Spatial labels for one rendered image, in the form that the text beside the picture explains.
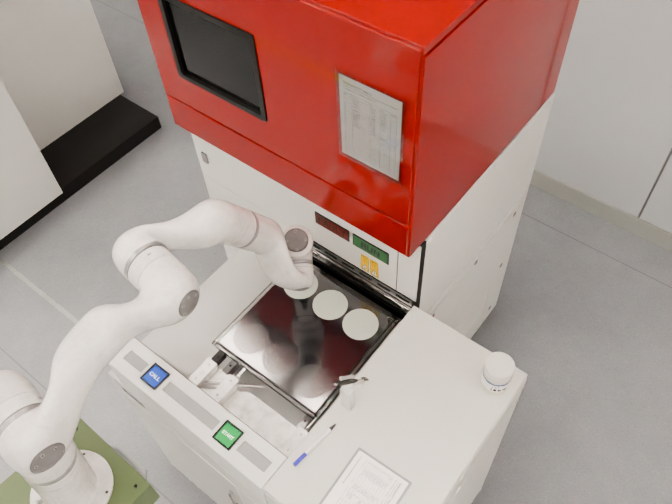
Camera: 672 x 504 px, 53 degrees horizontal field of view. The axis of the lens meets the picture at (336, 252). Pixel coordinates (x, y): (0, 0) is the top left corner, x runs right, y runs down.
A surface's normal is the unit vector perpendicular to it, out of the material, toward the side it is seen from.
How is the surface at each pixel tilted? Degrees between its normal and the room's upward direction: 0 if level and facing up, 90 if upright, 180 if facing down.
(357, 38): 90
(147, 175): 0
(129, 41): 0
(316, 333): 0
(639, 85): 90
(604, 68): 90
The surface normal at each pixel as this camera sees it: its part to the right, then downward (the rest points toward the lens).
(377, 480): -0.04, -0.60
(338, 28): -0.62, 0.65
